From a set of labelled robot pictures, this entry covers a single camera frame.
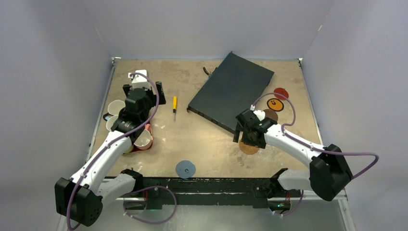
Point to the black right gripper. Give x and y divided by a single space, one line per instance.
243 120

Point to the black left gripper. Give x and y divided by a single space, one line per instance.
149 92

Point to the woven cork coaster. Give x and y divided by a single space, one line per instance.
248 149

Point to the dark wooden coaster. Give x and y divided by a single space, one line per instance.
269 113

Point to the orange smiley coaster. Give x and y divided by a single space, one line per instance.
275 104

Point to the blue grey smiley coaster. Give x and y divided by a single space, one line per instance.
185 169

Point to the red round coaster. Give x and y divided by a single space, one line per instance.
281 93

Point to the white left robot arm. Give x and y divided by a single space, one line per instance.
82 197

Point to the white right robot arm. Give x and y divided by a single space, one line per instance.
328 172

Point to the green cup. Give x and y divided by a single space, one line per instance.
129 150

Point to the pink mug front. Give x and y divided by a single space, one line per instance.
145 139

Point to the dark flat metal box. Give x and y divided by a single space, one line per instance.
233 87

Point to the yellow handled screwdriver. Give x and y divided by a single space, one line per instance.
174 108

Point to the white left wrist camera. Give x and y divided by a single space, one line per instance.
138 81

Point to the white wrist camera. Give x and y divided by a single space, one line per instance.
138 81
259 113

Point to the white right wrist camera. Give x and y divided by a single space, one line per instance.
259 113

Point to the black handled pliers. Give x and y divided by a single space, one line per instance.
208 72

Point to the aluminium table rail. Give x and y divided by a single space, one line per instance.
115 61

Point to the black front base frame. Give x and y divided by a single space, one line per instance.
254 192

